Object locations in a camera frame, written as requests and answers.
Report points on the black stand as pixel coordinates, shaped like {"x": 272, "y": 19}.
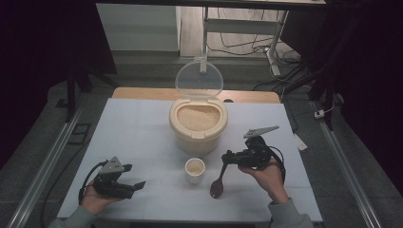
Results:
{"x": 71, "y": 95}

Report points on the person's right hand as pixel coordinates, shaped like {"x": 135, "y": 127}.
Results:
{"x": 269, "y": 182}

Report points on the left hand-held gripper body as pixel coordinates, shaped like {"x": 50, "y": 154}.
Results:
{"x": 111, "y": 186}

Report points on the person's left hand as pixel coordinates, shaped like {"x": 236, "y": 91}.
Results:
{"x": 96, "y": 205}

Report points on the white desk frame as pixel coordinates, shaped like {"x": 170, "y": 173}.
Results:
{"x": 240, "y": 26}

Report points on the white tag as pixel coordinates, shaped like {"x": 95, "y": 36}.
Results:
{"x": 300, "y": 142}

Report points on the aluminium rail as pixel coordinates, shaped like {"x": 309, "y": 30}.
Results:
{"x": 345, "y": 171}
{"x": 44, "y": 171}

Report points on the clear round container lid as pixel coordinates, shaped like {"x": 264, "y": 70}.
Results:
{"x": 199, "y": 79}

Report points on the white cup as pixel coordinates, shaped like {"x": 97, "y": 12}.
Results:
{"x": 195, "y": 171}

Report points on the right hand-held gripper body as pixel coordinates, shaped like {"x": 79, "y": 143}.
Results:
{"x": 253, "y": 155}

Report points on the brown wooden spoon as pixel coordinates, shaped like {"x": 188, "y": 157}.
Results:
{"x": 217, "y": 189}

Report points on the white table cover sheet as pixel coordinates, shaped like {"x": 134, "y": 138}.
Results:
{"x": 142, "y": 133}

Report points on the small white box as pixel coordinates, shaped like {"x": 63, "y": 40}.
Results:
{"x": 319, "y": 113}

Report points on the beige rice container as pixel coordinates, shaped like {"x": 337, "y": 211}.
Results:
{"x": 198, "y": 142}

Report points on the rice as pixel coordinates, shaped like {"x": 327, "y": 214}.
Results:
{"x": 198, "y": 117}

